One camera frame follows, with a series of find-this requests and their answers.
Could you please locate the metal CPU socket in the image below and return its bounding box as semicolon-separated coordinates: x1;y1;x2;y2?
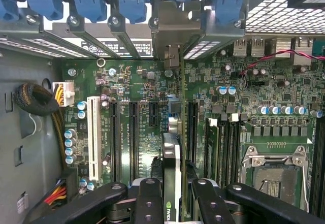
241;145;309;208

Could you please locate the white PCI expansion slot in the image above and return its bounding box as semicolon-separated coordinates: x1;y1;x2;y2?
87;95;99;181

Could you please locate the short black expansion slot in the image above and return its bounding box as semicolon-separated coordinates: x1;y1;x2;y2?
149;101;158;127

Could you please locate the thin socket locking lever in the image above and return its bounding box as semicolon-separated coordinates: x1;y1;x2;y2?
298;157;310;211

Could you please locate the green motherboard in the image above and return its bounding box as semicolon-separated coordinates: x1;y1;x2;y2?
60;41;325;209

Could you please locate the white power connector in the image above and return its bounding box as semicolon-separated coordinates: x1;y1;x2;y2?
52;81;76;108

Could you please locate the grey open PC case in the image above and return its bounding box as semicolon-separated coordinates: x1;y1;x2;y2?
0;0;325;224

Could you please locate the teal serial port connector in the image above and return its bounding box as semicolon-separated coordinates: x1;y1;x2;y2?
311;39;325;57

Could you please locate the red yellow wire bundle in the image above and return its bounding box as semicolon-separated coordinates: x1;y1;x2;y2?
43;179;69;206

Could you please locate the black sleeved cable bundle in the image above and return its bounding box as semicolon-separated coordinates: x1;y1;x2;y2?
14;82;61;117

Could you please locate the red black twisted wire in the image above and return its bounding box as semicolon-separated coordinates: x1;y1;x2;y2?
238;49;325;77

